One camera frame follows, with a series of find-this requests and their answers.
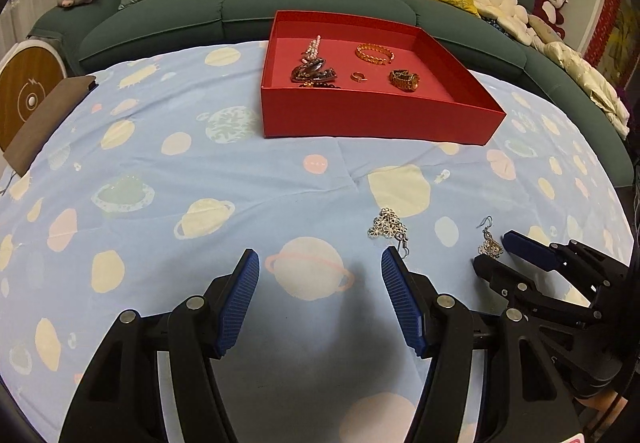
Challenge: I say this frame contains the planet print tablecloth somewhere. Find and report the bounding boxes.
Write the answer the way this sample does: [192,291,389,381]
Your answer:
[0,39,636,443]

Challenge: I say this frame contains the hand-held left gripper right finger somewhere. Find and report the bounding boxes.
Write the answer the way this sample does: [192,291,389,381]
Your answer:
[381,247,583,443]

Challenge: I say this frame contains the white flower cushion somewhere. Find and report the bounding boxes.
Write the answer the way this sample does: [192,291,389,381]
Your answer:
[469,0,531,44]

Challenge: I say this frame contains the white curtain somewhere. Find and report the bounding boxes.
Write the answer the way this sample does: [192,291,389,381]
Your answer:
[0,0,66,55]

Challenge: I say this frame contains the silver link watch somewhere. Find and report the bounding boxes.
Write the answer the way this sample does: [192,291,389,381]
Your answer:
[291,59,338,83]

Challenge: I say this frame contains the gold wrist watch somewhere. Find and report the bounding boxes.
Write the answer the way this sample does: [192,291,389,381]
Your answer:
[389,69,420,92]

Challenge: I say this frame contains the gold chain bracelet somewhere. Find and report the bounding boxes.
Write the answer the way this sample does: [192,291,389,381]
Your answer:
[355,43,395,66]

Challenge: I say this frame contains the white device with wooden disc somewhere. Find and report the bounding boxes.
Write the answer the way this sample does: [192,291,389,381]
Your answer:
[0,37,66,155]

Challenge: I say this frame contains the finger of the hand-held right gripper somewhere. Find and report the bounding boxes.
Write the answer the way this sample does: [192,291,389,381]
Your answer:
[472,255,601,326]
[502,230,628,289]

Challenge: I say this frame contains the dark green sofa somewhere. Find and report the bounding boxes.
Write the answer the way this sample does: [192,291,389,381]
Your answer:
[30,0,636,187]

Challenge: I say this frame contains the cream quilted blanket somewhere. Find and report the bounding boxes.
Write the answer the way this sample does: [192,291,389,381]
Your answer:
[542,40,631,137]

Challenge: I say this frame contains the small beige cushion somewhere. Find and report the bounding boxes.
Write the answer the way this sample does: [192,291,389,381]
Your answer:
[529,16,564,45]

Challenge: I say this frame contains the red cardboard box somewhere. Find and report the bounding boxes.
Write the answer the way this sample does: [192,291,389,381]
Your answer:
[260,10,507,146]

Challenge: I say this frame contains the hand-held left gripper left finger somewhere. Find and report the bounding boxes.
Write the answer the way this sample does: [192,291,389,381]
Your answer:
[59,248,261,443]

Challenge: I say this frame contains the silver flower earring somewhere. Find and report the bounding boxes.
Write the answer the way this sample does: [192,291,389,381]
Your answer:
[368,208,412,258]
[475,216,505,260]

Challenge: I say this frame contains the brown notebook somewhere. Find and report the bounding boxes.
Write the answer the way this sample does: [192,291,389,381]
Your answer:
[2,76,99,177]

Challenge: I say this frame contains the red wall hanging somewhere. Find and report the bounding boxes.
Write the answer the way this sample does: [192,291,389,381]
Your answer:
[586,0,640,90]

